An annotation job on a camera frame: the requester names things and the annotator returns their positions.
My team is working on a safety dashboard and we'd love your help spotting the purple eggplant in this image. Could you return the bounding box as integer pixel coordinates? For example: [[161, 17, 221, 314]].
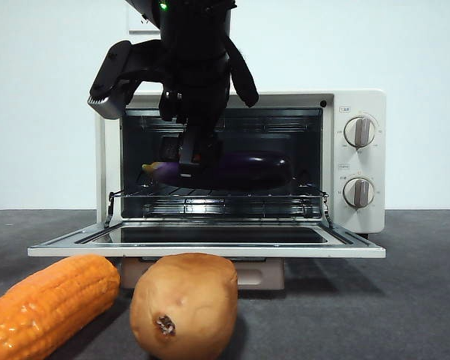
[[141, 151, 296, 191]]

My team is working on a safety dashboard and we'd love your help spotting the glass oven door with handle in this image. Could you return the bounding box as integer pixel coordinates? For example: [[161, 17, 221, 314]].
[[27, 219, 386, 292]]

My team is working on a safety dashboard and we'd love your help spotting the beige oven knob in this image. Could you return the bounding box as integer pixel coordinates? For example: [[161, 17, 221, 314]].
[[343, 115, 377, 149], [343, 177, 376, 209]]

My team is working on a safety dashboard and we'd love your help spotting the cream Toshiba toaster oven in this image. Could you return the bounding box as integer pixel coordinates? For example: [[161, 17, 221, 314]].
[[95, 88, 386, 241]]

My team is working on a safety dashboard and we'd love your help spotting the orange corn cob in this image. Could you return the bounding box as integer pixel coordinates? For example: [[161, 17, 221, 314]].
[[0, 253, 121, 360]]

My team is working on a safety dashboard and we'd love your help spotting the brown potato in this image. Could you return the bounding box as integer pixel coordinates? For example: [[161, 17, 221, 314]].
[[129, 253, 239, 360]]

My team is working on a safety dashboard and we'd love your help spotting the wire oven rack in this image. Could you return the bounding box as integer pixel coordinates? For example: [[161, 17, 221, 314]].
[[107, 186, 329, 211]]

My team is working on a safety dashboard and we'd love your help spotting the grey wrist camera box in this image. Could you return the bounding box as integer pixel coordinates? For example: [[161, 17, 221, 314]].
[[86, 40, 140, 120]]

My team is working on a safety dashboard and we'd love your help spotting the white wall socket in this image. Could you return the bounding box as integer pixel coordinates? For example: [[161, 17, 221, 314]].
[[127, 5, 161, 35]]

